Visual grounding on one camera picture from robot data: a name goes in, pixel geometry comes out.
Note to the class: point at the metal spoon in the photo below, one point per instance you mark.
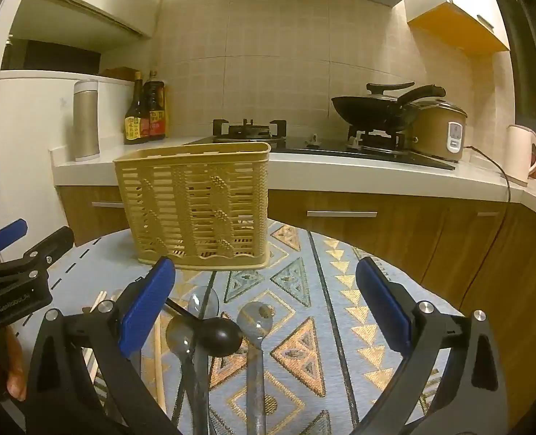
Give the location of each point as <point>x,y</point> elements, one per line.
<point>254,319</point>

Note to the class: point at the black wok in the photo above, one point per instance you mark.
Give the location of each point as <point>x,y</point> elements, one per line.
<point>372,111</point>

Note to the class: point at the silver thermos flask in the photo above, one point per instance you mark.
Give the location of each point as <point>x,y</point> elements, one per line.
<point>85,120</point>

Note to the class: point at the black ladle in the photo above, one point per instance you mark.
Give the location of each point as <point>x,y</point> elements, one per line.
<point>220,337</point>

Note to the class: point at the dark slim sauce bottle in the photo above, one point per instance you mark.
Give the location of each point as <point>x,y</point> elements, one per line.
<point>134,122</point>

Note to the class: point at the clear plastic spoon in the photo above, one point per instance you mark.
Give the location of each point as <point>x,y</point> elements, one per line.
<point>182,337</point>
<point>203,304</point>

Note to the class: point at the yellow plastic utensil basket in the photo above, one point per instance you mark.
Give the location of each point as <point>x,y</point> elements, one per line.
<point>191,199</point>

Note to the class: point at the beige rice cooker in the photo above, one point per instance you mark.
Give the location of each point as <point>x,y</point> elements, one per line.
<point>440,133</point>

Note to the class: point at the person's left hand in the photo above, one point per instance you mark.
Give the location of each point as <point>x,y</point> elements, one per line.
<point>16,371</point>

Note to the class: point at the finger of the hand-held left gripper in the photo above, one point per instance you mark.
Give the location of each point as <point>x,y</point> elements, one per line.
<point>7,234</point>
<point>52,244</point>

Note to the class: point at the brown box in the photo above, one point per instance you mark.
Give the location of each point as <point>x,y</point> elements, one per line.
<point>116,72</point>

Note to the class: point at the wide sauce bottle red label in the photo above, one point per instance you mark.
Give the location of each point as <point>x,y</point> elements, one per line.
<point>156,113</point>

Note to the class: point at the white and yellow wall cabinet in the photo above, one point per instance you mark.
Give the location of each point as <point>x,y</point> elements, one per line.
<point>458,13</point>

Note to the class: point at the dark window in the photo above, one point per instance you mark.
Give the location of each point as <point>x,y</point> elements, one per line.
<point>535,54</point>

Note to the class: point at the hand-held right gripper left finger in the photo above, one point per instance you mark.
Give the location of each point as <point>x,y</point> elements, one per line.
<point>148,308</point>

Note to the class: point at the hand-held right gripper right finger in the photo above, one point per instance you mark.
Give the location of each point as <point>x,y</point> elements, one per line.
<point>383,308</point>

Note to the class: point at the blue patterned tablecloth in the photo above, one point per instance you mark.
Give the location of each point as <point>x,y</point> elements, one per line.
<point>322,326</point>

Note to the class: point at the black gas stove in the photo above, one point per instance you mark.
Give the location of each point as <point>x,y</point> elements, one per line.
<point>322,147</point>

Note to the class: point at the white appliance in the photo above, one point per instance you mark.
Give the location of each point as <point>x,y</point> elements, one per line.
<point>37,113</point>

